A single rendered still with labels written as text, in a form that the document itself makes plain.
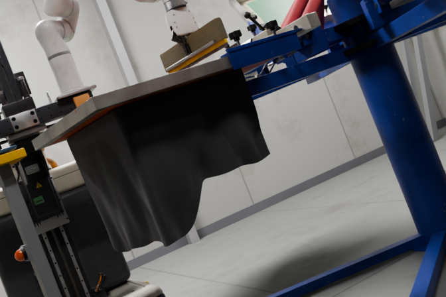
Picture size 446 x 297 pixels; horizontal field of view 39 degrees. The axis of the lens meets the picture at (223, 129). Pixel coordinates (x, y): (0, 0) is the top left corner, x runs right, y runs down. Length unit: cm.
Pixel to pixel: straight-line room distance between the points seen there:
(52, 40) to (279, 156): 377
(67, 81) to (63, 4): 30
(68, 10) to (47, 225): 95
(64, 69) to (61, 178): 66
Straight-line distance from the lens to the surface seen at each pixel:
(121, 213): 208
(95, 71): 563
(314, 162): 622
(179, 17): 230
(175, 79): 189
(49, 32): 261
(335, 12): 284
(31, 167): 286
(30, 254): 205
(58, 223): 295
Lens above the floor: 76
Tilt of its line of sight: 1 degrees up
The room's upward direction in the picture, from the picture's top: 22 degrees counter-clockwise
